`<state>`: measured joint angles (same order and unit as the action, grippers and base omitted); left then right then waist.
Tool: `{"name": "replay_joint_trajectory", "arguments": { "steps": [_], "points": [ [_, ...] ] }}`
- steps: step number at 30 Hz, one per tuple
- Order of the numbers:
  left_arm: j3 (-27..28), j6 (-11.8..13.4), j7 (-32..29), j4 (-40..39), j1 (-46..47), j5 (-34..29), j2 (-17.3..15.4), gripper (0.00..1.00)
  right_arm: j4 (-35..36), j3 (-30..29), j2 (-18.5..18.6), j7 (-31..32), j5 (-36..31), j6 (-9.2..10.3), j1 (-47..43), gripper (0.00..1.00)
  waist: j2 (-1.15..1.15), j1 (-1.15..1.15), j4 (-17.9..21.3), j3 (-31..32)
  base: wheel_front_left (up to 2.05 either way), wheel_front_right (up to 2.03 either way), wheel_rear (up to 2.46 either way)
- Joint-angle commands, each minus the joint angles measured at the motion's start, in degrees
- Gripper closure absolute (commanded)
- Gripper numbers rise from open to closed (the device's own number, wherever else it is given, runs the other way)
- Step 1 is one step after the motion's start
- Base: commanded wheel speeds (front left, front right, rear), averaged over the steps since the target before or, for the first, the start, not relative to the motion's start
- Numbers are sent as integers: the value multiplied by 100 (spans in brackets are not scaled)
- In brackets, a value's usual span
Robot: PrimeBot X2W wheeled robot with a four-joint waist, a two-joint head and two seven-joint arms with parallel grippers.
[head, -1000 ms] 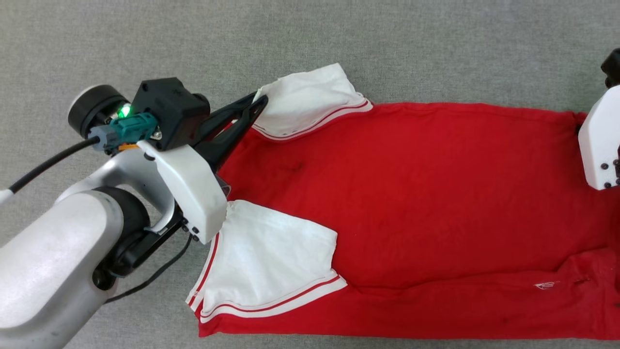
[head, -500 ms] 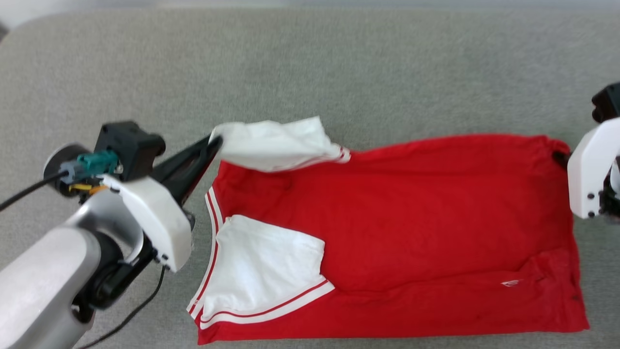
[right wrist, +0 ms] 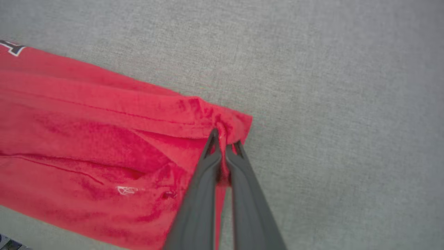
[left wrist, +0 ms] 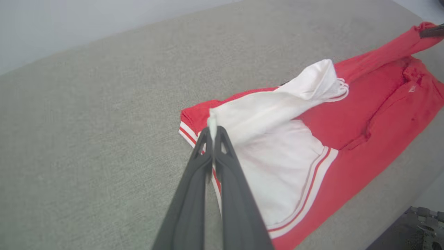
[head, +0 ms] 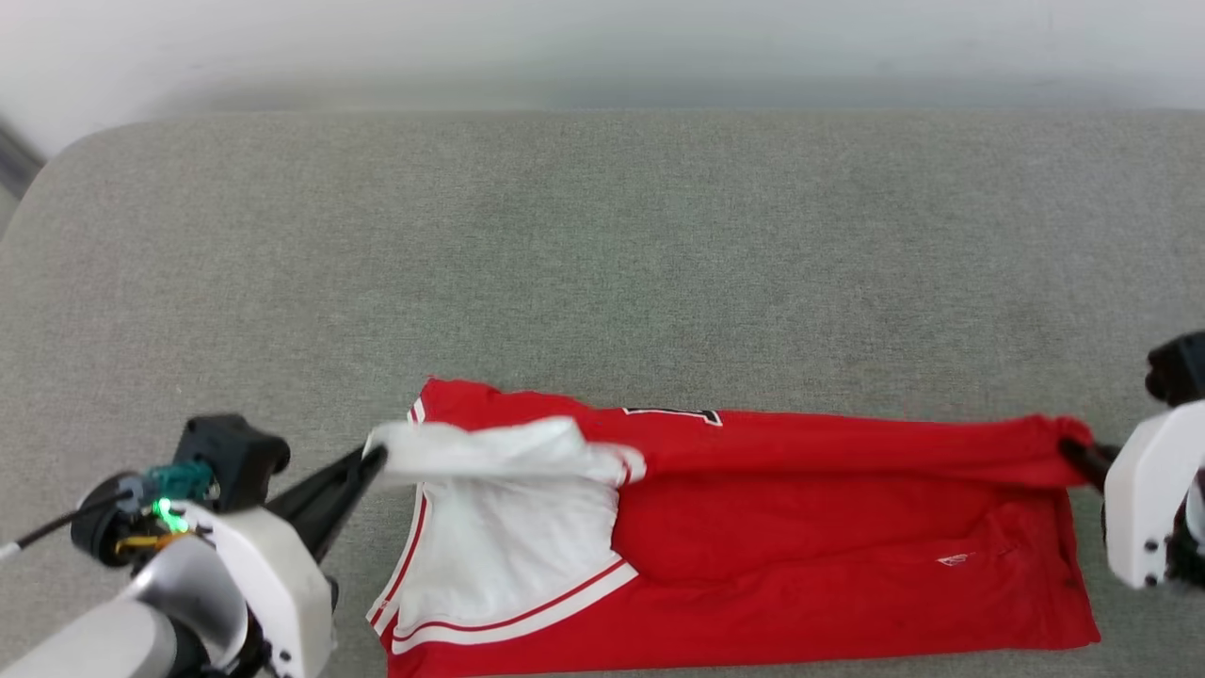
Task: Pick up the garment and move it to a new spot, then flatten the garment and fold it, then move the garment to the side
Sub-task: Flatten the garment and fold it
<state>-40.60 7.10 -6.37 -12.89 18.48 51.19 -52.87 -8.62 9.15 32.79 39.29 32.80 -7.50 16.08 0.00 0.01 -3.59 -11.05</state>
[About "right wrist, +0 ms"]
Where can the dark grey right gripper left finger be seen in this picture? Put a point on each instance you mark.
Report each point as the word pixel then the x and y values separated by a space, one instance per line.
pixel 199 208

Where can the red and white jersey garment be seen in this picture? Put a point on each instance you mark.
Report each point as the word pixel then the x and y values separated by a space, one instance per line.
pixel 86 139

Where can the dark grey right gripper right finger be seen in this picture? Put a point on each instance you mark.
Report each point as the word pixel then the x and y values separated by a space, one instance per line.
pixel 249 215

